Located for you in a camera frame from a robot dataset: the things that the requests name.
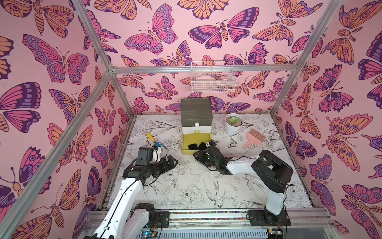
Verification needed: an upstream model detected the white wire wall basket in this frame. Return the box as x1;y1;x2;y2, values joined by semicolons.
190;65;237;94

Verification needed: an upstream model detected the pink comb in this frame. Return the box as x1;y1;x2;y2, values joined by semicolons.
243;128;267;148

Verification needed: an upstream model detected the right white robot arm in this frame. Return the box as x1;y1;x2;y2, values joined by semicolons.
193;145;293;217

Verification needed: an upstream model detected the black brooch box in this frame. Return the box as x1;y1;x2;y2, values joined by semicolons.
198;142;207;150
188;143;199;150

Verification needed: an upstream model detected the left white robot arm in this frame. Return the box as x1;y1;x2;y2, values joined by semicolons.
84;146;179;239

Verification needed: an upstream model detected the three-tier drawer cabinet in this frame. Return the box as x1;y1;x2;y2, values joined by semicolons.
181;98;213;155

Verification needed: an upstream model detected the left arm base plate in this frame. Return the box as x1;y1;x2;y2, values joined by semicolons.
144;211;170;229

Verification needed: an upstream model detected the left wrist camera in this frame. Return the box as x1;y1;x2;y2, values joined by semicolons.
150;146;162;164

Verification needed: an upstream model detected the white pot with succulent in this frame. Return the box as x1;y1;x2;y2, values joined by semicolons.
225;113;244;135

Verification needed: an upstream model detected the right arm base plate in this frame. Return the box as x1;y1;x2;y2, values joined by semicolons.
246;209;291;228

